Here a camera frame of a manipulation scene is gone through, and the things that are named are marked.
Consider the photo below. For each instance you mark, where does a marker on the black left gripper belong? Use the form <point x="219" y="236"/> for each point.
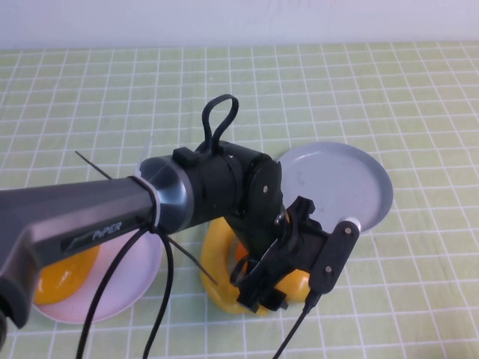
<point x="295" y="250"/>

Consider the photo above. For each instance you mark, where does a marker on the orange tinged mango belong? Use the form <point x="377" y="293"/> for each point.
<point x="295" y="286"/>

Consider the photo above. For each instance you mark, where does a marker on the long yellow banana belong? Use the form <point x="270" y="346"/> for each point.
<point x="211" y="261"/>

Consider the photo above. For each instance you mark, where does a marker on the plain yellow mango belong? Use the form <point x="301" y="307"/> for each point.
<point x="63" y="280"/>

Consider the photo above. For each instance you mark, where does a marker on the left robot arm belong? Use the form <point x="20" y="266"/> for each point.
<point x="93" y="209"/>

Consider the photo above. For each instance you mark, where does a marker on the grey round plate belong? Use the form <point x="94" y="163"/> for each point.
<point x="337" y="175"/>

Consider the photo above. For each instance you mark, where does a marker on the pink round plate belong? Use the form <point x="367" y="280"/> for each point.
<point x="131" y="276"/>

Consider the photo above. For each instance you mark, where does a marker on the green checked tablecloth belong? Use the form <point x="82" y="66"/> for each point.
<point x="374" y="93"/>

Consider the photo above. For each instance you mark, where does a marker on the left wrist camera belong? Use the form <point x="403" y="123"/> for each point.
<point x="333" y="258"/>

